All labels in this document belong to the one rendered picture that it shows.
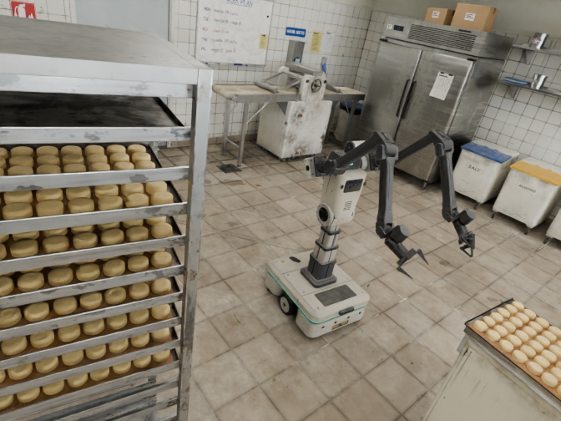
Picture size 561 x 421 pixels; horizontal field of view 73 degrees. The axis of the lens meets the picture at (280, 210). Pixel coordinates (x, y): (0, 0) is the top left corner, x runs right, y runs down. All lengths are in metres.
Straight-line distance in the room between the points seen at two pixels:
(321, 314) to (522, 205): 3.43
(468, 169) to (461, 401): 3.88
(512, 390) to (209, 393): 1.48
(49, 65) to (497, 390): 1.84
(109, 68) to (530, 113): 5.55
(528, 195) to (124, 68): 4.96
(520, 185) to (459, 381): 3.63
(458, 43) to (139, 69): 4.87
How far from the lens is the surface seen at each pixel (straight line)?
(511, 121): 6.00
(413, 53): 5.61
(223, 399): 2.35
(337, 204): 2.37
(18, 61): 0.73
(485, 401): 1.98
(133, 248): 0.93
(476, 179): 5.51
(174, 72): 0.75
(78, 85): 0.77
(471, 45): 5.33
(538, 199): 5.30
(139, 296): 1.06
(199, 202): 0.87
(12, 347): 1.13
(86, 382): 1.27
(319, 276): 2.70
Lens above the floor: 1.95
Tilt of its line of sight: 28 degrees down
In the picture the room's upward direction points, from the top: 11 degrees clockwise
